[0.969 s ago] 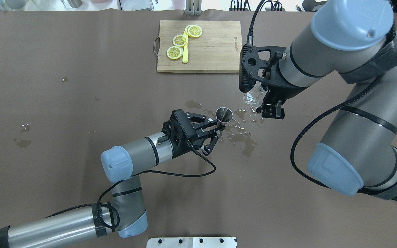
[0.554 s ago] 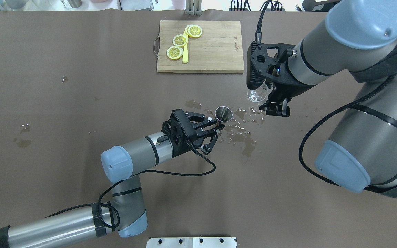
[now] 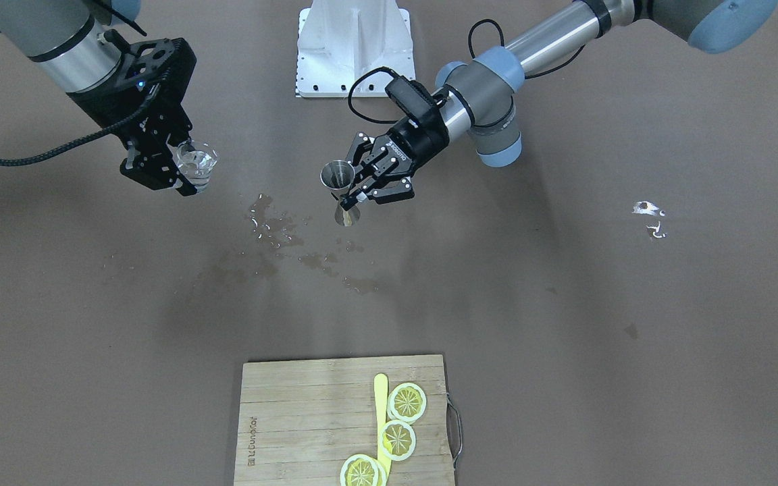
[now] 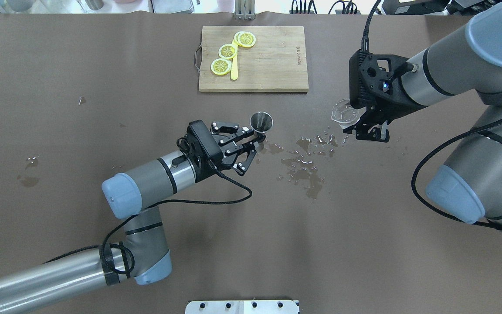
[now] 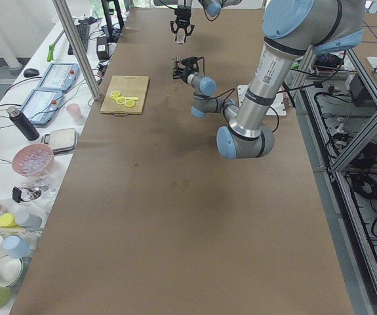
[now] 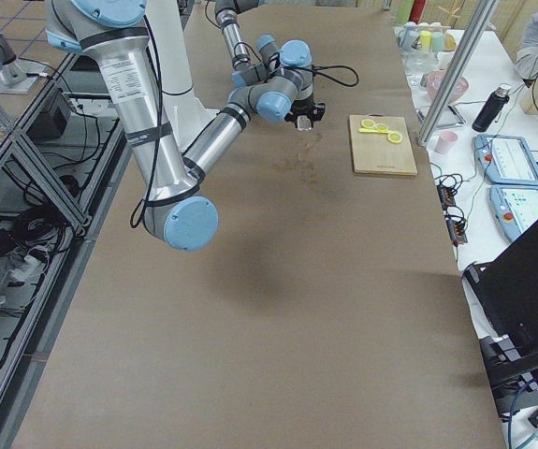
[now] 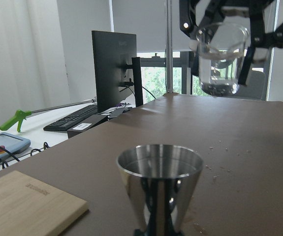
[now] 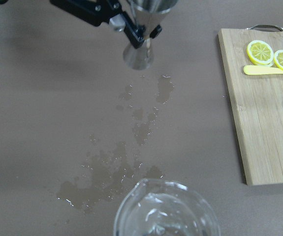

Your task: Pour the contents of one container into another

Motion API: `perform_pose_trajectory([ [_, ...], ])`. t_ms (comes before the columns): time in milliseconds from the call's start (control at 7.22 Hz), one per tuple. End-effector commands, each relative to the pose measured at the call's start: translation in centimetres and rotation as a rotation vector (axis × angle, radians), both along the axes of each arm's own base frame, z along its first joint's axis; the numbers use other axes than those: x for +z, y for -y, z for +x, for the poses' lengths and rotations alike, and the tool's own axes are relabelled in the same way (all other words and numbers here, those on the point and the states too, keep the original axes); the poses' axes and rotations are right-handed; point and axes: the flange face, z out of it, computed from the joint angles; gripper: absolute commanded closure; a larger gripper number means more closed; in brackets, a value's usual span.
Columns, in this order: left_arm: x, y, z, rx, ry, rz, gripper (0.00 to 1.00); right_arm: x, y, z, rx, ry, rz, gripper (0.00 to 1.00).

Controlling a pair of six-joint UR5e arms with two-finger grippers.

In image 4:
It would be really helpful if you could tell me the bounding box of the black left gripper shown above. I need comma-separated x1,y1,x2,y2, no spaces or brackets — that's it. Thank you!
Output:
193,121,264,181

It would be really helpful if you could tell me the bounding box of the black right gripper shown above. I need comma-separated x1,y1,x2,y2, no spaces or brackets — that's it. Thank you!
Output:
343,94,408,143

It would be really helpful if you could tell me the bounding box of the steel jigger shaker cup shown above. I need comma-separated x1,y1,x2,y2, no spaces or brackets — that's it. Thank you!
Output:
250,111,274,140

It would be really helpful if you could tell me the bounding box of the clear glass measuring cup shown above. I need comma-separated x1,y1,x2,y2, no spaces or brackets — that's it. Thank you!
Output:
331,98,365,130

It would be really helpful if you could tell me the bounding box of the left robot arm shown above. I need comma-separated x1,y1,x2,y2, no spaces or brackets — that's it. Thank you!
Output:
0,120,266,314

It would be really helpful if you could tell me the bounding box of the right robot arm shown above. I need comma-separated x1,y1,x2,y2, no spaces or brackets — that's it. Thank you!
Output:
342,1,502,232

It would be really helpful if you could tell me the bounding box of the yellow plastic knife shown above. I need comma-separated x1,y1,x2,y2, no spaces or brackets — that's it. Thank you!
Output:
230,39,239,81

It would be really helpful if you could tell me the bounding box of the lemon slice lower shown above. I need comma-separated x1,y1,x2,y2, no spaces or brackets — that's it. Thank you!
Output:
210,58,232,76

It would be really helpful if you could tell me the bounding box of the lemon slice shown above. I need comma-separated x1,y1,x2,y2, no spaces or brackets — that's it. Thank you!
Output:
218,43,238,60
210,58,232,76
234,31,257,48

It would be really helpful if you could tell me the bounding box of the lemon slice middle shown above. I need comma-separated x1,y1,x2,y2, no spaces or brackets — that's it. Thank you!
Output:
218,43,238,60

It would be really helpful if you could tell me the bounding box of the bamboo cutting board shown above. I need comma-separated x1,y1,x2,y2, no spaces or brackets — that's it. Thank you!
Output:
198,26,309,93

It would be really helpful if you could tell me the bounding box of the lemon slice upper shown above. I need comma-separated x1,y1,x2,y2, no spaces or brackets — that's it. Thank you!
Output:
234,31,257,48

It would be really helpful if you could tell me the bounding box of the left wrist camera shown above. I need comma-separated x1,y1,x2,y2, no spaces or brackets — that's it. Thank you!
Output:
187,120,224,168

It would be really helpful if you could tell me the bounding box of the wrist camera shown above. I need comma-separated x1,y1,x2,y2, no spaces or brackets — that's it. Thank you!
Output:
349,49,413,109
187,120,224,168

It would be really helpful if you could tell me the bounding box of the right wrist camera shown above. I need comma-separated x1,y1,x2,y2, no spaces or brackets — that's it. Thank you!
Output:
349,49,413,109

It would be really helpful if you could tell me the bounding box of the aluminium frame post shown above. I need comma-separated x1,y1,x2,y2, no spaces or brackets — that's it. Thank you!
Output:
234,0,256,20

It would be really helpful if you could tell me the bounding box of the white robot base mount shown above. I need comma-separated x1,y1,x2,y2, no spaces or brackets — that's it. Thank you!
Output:
185,300,301,314

